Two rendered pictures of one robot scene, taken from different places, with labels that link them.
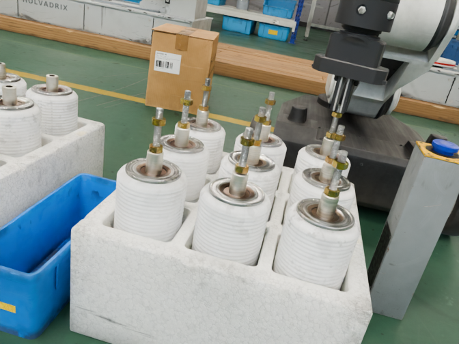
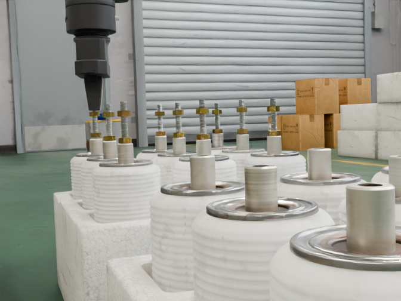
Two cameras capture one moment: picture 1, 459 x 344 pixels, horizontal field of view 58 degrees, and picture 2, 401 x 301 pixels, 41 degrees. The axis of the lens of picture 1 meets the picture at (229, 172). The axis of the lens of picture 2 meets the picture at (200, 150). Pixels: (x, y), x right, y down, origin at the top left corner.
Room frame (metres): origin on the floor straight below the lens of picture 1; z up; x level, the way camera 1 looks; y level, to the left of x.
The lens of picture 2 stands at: (1.01, 0.79, 0.32)
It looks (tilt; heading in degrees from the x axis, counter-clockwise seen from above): 4 degrees down; 242
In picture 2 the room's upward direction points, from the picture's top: 2 degrees counter-clockwise
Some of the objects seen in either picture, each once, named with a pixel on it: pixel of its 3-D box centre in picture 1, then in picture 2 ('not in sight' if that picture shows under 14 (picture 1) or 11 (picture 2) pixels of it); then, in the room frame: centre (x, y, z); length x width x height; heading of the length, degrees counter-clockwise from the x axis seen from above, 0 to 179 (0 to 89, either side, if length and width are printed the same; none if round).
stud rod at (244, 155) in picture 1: (244, 155); (241, 121); (0.49, -0.01, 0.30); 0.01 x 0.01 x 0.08
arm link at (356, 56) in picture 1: (358, 39); (93, 42); (0.71, -0.16, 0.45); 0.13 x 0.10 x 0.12; 68
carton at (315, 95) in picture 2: not in sight; (316, 96); (-2.12, -2.87, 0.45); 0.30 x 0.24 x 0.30; 86
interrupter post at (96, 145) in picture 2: (327, 147); (96, 147); (0.71, -0.17, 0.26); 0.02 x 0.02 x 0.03
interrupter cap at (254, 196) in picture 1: (236, 192); (243, 151); (0.49, -0.01, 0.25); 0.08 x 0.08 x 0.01
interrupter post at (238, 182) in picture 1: (238, 183); (243, 143); (0.49, -0.01, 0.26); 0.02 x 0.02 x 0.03
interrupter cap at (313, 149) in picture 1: (325, 153); (96, 154); (0.71, -0.17, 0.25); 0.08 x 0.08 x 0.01
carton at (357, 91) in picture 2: not in sight; (349, 95); (-2.48, -2.85, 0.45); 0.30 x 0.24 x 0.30; 82
